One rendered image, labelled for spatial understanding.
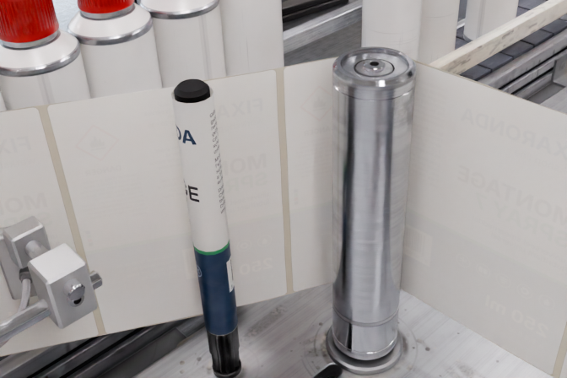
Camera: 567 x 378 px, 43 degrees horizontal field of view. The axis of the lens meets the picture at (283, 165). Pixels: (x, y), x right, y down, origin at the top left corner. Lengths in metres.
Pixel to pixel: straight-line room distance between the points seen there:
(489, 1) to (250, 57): 0.33
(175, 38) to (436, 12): 0.28
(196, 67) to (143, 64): 0.04
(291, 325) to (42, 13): 0.23
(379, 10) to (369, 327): 0.31
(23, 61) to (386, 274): 0.23
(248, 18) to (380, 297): 0.21
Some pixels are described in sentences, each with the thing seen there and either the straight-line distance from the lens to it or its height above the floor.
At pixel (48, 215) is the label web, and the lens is 0.36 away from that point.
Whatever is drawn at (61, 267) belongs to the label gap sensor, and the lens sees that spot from 0.32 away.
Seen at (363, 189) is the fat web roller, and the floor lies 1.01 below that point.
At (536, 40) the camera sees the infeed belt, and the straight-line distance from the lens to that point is 0.82.
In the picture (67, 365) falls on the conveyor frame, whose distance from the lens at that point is 0.50.
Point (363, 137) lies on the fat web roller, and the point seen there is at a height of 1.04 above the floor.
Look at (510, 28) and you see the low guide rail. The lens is 0.75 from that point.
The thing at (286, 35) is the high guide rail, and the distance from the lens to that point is 0.61.
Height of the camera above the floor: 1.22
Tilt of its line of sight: 35 degrees down
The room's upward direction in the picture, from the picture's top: 3 degrees counter-clockwise
